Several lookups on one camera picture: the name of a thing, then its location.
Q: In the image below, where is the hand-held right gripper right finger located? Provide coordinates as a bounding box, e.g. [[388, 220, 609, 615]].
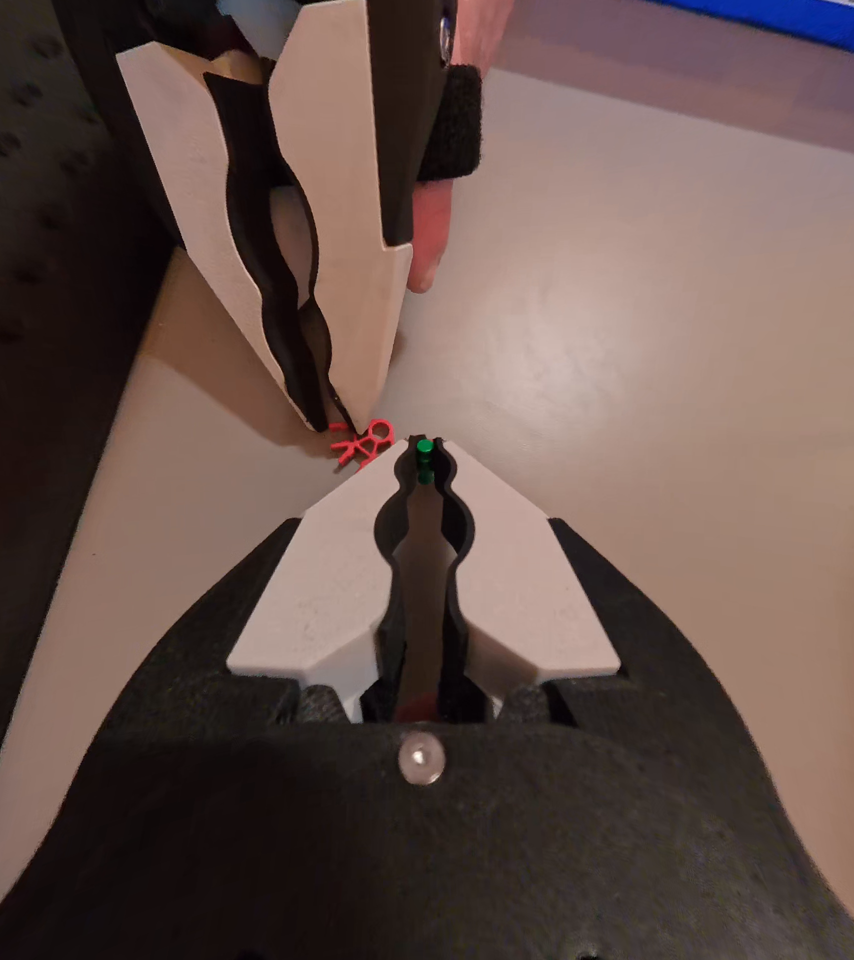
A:
[[433, 438, 622, 723]]

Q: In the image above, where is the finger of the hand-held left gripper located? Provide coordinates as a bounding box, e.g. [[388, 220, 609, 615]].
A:
[[268, 0, 416, 434], [116, 41, 332, 434]]

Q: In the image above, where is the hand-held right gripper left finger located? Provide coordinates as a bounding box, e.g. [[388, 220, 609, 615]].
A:
[[226, 441, 415, 723]]

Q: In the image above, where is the small red fan connector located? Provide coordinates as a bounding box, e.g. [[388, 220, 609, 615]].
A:
[[329, 418, 397, 472]]

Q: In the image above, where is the blue plastic bin white tag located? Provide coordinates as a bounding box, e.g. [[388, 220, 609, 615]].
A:
[[640, 0, 854, 67]]

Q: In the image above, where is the person's left hand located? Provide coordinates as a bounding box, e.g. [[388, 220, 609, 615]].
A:
[[404, 0, 516, 295]]

